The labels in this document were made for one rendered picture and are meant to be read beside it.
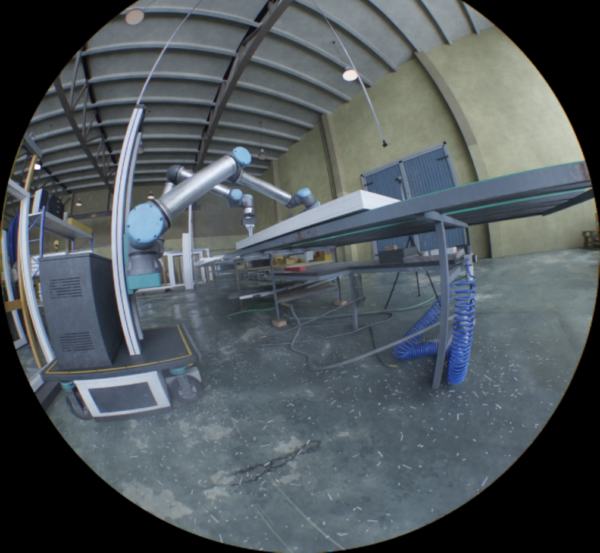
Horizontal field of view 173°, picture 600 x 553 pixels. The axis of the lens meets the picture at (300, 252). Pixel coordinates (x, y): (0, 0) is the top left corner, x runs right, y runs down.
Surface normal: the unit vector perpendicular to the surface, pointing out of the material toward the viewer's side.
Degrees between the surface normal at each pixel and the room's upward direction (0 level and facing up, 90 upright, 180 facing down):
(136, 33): 180
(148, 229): 93
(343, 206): 90
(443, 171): 90
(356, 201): 90
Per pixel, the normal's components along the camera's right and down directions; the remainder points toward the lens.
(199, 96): 0.12, 0.99
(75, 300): 0.65, -0.10
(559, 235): -0.82, 0.08
